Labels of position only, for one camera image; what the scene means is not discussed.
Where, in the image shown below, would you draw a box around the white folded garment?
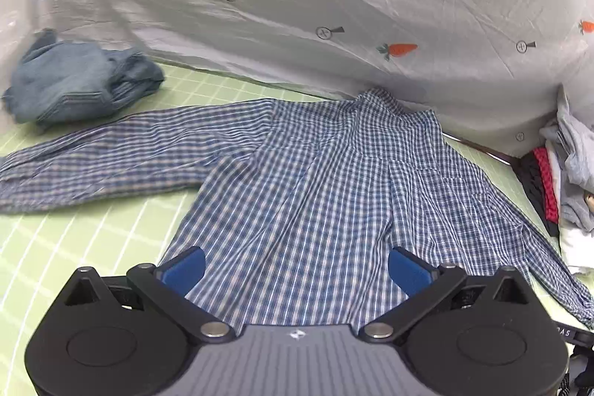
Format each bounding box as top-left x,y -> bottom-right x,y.
545,141 -> 594,275

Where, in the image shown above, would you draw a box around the red black knit garment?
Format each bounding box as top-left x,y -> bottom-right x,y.
512,146 -> 560,238

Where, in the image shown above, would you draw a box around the blue denim jeans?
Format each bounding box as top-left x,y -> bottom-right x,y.
2,29 -> 165,130

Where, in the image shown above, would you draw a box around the blue plaid shirt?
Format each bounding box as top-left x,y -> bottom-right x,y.
1,89 -> 593,328

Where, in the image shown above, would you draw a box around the light grey folded garment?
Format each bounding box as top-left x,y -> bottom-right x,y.
540,85 -> 593,233

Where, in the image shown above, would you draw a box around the grey carrot print storage bag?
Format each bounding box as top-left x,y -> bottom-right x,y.
33,0 -> 593,155

